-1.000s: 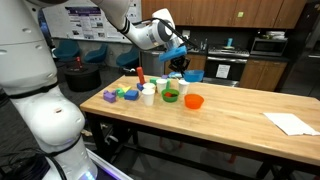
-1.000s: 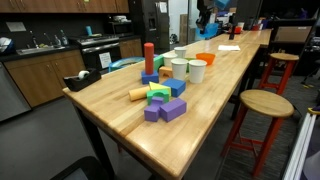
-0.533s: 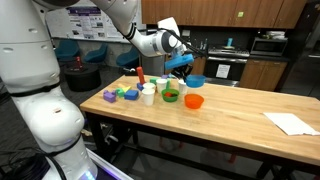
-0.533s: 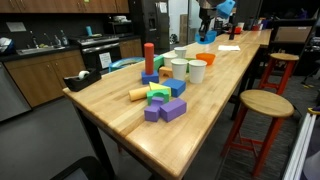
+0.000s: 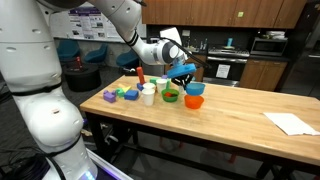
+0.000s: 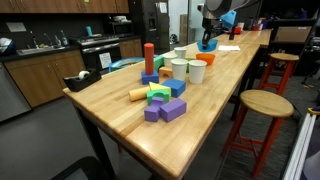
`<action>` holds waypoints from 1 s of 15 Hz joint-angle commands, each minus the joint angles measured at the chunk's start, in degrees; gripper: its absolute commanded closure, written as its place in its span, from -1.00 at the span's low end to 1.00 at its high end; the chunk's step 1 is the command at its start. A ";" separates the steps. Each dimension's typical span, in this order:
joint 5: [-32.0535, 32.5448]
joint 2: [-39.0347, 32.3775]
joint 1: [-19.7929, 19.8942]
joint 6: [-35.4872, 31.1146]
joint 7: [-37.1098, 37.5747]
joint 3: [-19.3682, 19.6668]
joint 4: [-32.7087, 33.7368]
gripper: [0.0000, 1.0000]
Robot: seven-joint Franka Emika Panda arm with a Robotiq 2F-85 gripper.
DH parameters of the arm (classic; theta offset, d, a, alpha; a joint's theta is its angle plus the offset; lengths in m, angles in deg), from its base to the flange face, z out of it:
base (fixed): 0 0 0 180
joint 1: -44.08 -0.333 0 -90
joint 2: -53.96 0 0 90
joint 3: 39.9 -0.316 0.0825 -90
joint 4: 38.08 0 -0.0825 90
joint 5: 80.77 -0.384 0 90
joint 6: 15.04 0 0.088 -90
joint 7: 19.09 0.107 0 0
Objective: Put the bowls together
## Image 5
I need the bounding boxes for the stainless kitchen stove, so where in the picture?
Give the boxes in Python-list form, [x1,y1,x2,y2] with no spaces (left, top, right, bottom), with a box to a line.
[202,46,251,88]

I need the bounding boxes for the yellow foam triangle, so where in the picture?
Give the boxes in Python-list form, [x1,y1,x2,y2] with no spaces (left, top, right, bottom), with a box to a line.
[119,85,132,94]

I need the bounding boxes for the white robot base platform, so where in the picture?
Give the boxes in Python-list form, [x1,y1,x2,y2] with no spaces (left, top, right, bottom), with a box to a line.
[84,148,134,180]

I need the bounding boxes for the black metal table frame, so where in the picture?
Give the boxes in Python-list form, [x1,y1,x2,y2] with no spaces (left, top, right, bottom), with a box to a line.
[85,111,320,180]

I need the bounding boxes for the stack of white plates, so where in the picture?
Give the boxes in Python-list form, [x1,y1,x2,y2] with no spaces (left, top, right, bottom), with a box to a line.
[265,30,287,39]

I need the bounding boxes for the black cable bundle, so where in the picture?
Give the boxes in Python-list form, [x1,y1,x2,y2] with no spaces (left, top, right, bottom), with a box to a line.
[0,146,69,180]

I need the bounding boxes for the blue foam cube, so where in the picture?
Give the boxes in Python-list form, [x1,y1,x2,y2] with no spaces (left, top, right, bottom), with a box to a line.
[124,89,140,102]

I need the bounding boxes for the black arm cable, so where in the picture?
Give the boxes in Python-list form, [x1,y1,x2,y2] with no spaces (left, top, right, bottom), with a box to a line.
[146,35,212,70]

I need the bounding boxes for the translucent plastic cup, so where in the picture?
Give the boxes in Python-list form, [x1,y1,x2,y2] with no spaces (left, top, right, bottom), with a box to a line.
[155,78,169,95]

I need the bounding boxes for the large black round ottoman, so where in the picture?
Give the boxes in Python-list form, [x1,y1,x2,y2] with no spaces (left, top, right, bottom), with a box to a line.
[64,64,103,93]

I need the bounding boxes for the white paper napkin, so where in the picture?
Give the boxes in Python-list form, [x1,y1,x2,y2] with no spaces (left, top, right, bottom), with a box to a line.
[263,112,320,137]

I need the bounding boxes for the teal lounge chair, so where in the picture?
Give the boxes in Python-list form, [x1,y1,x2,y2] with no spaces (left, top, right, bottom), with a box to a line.
[83,43,109,64]
[115,49,140,69]
[56,39,81,61]

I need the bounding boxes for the green foam arch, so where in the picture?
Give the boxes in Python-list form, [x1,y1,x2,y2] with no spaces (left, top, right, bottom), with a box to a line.
[115,87,126,99]

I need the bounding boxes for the green plastic bowl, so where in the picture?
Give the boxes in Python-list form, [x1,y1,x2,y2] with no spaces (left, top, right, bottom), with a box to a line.
[161,88,181,103]

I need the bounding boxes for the red foam cylinder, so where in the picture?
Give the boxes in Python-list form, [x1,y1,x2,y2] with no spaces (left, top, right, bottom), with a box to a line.
[135,66,147,86]

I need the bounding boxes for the white paper sign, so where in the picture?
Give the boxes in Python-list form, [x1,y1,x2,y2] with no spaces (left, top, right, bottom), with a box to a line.
[215,63,232,80]

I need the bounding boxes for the white wall poster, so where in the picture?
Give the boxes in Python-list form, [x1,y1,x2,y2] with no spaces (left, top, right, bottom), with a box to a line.
[49,6,148,44]

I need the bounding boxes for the stainless microwave oven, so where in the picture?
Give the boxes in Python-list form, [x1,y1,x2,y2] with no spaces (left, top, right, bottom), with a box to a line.
[250,36,289,57]

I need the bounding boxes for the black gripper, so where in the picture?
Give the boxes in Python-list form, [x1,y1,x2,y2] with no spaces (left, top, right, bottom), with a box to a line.
[171,73,195,89]

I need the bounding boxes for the wooden upper cabinets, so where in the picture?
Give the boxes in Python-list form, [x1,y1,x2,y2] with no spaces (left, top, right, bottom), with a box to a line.
[140,0,308,30]

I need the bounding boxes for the black refrigerator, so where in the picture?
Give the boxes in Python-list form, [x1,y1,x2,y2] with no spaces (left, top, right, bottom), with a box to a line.
[281,0,320,99]

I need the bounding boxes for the red stool wooden seat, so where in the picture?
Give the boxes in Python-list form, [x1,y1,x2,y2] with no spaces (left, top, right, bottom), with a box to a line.
[199,148,241,166]
[156,133,186,153]

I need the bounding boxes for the purple rectangular foam block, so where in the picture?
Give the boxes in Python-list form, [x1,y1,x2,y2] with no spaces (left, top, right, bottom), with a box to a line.
[103,92,118,104]

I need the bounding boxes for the orange plastic bowl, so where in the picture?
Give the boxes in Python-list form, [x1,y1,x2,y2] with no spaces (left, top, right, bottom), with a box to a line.
[183,94,205,110]

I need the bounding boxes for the long green foam block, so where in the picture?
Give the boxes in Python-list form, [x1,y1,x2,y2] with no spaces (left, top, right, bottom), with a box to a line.
[149,77,172,91]

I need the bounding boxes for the blue plastic bowl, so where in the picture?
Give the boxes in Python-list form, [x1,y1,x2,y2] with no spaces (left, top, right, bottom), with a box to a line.
[185,82,206,97]

